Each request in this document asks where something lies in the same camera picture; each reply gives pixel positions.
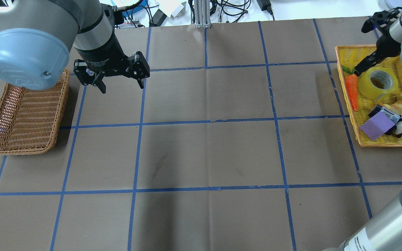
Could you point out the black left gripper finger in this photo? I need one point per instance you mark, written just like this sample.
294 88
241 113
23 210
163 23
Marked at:
100 85
141 82

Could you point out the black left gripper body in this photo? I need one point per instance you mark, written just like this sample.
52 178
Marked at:
103 52

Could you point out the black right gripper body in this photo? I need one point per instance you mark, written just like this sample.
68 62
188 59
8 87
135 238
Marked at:
385 44

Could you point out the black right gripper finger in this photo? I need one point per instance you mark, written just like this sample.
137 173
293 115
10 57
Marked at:
378 56

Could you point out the yellow tape roll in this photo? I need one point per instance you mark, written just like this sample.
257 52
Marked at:
377 83

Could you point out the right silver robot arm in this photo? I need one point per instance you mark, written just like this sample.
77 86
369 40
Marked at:
384 231

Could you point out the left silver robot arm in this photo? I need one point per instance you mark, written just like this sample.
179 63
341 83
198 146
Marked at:
36 37

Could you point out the orange toy carrot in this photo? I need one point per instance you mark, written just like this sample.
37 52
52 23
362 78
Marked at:
351 84

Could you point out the yellow plastic basket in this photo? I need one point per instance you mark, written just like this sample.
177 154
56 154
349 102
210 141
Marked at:
350 56

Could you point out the toy croissant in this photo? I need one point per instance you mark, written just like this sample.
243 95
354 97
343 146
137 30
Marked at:
395 107

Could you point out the small labelled can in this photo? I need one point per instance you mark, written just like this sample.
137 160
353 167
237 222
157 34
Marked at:
381 109

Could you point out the purple foam cube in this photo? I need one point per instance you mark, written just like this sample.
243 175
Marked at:
377 126

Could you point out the panda plush toy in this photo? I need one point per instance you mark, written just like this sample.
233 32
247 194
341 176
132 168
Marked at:
396 130

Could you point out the brown wicker basket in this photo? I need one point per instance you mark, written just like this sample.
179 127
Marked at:
30 120

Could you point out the black power adapter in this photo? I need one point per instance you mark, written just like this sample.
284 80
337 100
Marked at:
265 5

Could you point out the aluminium frame post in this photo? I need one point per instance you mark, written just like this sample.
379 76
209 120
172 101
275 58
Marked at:
201 12

